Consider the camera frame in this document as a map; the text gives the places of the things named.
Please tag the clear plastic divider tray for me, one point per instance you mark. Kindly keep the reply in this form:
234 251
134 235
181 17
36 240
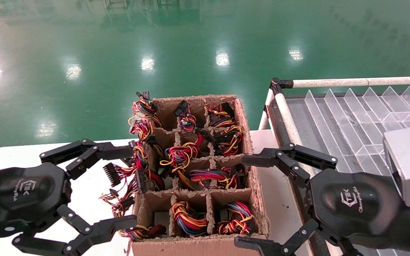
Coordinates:
351 124

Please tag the white rack end pipe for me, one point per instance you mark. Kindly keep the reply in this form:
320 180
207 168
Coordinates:
351 82

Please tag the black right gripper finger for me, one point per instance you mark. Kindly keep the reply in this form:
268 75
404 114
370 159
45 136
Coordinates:
255 247

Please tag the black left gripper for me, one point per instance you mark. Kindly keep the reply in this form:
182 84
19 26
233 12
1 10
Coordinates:
20 195

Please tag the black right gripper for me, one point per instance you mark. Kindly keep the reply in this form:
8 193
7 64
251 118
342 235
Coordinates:
354 206

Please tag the brown cardboard divider box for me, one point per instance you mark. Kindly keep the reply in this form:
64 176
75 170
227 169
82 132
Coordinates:
198 247

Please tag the black pipe joint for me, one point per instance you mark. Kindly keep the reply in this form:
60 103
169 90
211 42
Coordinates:
278 85

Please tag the white rack side pipe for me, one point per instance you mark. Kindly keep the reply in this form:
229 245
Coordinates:
287 117

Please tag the white rack leg pipe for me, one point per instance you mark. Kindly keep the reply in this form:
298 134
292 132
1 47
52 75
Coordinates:
264 119

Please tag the power supply with comb connector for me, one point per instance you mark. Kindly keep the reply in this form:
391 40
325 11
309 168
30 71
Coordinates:
139 160

